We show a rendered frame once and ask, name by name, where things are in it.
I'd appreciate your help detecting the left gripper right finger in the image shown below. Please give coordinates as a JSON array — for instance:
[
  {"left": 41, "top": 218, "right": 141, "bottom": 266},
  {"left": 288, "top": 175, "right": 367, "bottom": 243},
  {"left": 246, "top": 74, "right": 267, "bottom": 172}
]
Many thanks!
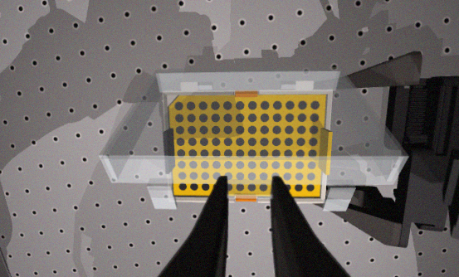
[{"left": 270, "top": 176, "right": 350, "bottom": 277}]

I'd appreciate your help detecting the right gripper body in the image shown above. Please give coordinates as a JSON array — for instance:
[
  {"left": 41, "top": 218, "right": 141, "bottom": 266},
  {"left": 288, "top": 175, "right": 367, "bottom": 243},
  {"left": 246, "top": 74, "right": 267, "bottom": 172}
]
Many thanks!
[{"left": 385, "top": 76, "right": 459, "bottom": 248}]

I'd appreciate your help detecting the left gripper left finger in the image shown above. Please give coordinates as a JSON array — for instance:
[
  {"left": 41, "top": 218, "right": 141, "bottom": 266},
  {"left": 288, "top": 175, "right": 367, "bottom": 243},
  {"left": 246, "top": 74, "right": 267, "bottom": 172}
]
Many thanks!
[{"left": 158, "top": 176, "right": 228, "bottom": 277}]

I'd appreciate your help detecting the yellow perforated plate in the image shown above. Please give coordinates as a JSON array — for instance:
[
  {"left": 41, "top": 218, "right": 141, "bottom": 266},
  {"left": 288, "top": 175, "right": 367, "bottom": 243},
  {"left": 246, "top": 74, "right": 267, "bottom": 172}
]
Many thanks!
[{"left": 173, "top": 184, "right": 320, "bottom": 197}]

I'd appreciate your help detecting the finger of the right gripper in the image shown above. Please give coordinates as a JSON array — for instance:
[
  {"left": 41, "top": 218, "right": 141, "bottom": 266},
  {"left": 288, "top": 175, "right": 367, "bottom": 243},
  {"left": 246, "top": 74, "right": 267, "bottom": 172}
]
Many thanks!
[
  {"left": 347, "top": 51, "right": 422, "bottom": 88},
  {"left": 332, "top": 186, "right": 401, "bottom": 246}
]

